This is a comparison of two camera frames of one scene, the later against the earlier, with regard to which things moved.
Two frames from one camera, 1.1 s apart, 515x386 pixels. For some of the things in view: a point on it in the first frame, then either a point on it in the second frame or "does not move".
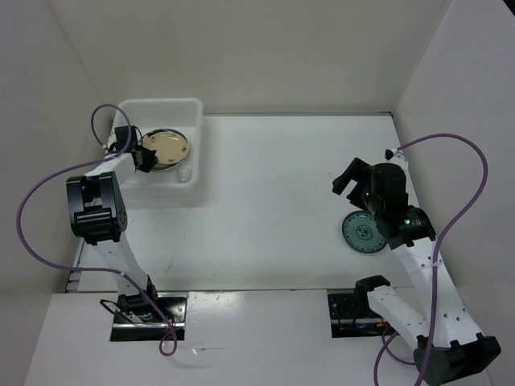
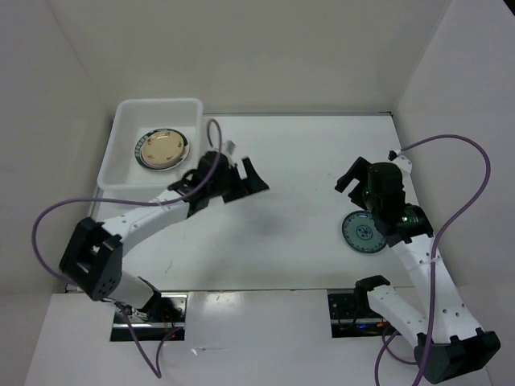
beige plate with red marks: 171,148 does not move
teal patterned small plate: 360,232 does not move
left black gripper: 150,160 to 253,182
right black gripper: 358,170 does not move
